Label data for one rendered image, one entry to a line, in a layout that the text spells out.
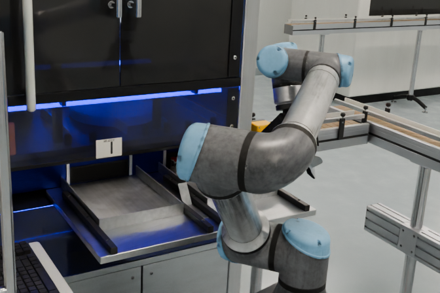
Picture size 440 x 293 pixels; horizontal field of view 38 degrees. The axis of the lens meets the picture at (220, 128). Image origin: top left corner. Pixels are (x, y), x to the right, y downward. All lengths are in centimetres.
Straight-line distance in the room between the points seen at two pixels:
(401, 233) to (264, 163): 172
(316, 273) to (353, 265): 204
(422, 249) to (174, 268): 105
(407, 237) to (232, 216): 152
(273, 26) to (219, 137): 680
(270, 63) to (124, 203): 71
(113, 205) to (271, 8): 615
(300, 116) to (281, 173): 16
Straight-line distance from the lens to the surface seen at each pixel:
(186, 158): 117
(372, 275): 349
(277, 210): 194
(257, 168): 113
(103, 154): 199
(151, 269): 224
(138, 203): 194
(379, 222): 287
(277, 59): 146
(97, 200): 196
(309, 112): 127
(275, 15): 794
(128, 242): 172
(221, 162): 115
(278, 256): 151
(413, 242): 276
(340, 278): 342
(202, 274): 236
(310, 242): 148
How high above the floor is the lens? 168
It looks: 17 degrees down
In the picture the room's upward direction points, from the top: 3 degrees clockwise
